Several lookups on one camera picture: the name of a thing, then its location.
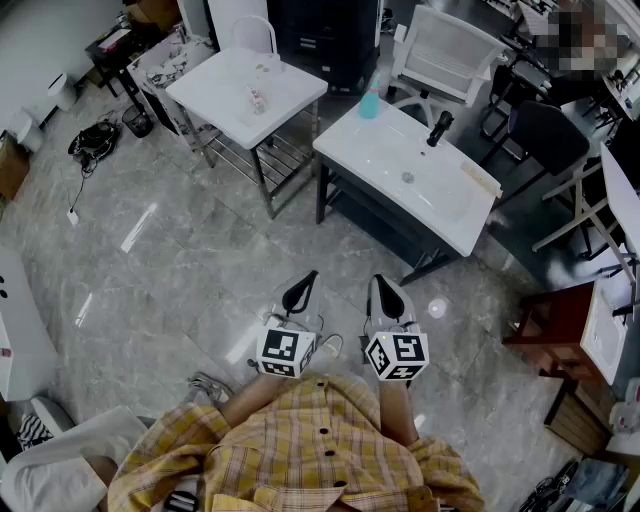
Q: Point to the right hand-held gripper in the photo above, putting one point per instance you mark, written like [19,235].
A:
[405,350]

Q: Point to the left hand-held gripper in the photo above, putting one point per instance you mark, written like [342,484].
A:
[285,347]

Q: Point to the teal spray bottle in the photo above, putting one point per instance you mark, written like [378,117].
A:
[369,105]

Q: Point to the person's right forearm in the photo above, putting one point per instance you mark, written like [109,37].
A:
[397,415]

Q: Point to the person's left forearm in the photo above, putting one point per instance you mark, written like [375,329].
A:
[255,397]

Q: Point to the clear bottle with red label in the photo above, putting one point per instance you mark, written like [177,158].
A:
[256,100]

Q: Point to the white shoe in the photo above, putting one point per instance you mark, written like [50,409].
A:
[331,346]

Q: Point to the grey sneaker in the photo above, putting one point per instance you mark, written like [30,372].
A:
[210,387]

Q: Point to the metal sink drain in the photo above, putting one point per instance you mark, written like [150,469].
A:
[408,176]

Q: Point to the yellow plaid shirt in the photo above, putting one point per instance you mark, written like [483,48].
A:
[300,450]

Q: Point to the white sink on black cabinet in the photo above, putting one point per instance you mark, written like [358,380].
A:
[380,150]

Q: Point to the red-brown wooden stool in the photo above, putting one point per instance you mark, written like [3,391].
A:
[550,325]

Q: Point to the black faucet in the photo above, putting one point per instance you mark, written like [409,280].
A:
[440,127]

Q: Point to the small white sink basin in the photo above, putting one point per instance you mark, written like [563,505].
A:
[602,340]

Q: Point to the white sink on metal stand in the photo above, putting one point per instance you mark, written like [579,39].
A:
[215,95]

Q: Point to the wooden slat crate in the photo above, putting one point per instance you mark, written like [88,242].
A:
[580,420]

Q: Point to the dark grey chair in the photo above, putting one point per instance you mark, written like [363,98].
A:
[550,135]

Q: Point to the black mesh wastebasket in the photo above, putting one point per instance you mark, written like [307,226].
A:
[137,122]

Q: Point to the white power adapter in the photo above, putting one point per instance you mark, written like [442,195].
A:
[73,216]

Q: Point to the white office chair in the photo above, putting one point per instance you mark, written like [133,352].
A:
[440,55]

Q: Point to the black office chair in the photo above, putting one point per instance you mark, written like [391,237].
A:
[515,85]

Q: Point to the white folding table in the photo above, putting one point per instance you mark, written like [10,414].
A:
[620,195]

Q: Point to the black machine cabinet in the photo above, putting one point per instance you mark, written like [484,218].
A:
[325,40]

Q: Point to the marble pattern board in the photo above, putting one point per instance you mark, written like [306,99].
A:
[172,60]

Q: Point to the white appliance with black dots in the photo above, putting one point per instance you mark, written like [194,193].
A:
[25,325]

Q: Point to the white armchair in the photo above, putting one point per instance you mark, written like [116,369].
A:
[60,460]

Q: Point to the striped cloth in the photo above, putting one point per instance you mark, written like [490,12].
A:
[34,431]

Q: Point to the black side table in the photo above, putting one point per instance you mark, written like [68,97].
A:
[112,55]

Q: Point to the white round bin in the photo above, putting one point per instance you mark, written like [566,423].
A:
[62,92]
[25,132]

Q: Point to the cardboard box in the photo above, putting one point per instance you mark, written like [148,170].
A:
[12,167]

